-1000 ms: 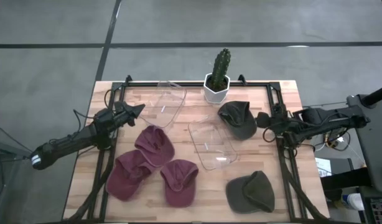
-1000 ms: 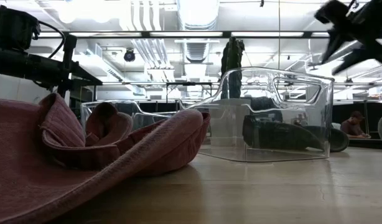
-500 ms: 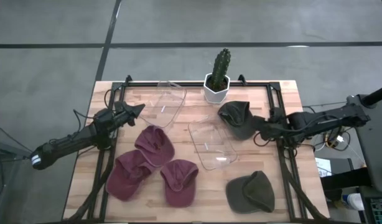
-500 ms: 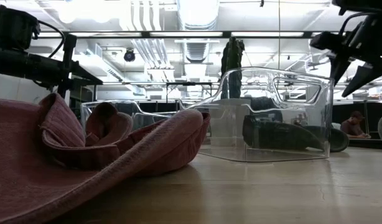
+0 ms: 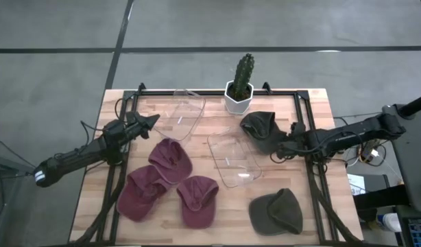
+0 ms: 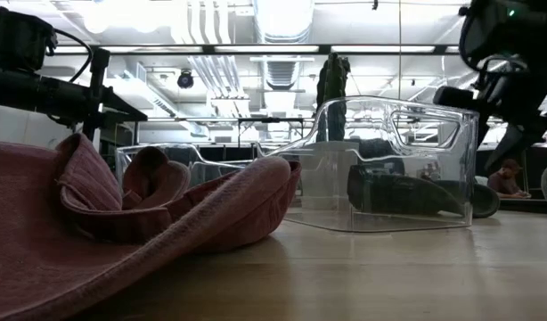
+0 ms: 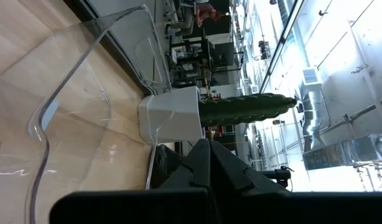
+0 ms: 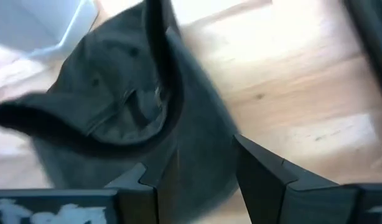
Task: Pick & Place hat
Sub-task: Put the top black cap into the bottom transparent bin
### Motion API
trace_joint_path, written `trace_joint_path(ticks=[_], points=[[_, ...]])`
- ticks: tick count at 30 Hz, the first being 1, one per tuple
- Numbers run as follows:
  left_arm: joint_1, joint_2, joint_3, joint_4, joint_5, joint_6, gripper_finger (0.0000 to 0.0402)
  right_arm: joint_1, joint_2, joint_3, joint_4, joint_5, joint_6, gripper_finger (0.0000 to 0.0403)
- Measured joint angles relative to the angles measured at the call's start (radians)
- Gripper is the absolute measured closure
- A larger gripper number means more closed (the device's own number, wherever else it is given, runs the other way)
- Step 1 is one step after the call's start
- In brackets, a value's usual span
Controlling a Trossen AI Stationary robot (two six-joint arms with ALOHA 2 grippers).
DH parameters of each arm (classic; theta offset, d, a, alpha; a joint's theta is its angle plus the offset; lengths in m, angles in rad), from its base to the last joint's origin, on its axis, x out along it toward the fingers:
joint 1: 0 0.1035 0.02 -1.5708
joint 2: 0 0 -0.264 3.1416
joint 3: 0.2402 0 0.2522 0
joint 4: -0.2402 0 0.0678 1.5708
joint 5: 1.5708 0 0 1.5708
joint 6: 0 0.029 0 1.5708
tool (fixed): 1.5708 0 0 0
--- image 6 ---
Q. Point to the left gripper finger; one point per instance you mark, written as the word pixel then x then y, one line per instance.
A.
pixel 122 111

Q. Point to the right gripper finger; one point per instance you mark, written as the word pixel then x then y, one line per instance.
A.
pixel 507 145
pixel 454 96

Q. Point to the clear plastic bin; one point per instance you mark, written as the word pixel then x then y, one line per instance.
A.
pixel 206 169
pixel 465 134

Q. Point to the maroon baseball cap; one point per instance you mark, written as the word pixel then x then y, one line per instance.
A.
pixel 151 178
pixel 42 249
pixel 91 183

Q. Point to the person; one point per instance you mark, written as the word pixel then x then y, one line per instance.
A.
pixel 505 180

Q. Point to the ceiling light strip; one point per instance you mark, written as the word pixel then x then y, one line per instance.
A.
pixel 382 48
pixel 264 48

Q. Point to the green cactus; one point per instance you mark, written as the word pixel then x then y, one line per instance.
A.
pixel 333 80

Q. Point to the white plant pot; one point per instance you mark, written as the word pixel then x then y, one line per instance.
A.
pixel 329 178

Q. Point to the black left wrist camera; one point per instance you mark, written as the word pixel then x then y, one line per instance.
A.
pixel 19 40

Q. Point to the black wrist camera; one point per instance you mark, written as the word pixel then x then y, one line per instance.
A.
pixel 514 31
pixel 19 40

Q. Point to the black ceiling dome camera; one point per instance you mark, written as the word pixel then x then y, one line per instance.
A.
pixel 185 79

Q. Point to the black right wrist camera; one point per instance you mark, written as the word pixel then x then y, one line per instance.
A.
pixel 514 31

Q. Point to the silver ceiling air duct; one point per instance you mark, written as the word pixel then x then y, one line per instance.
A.
pixel 282 20

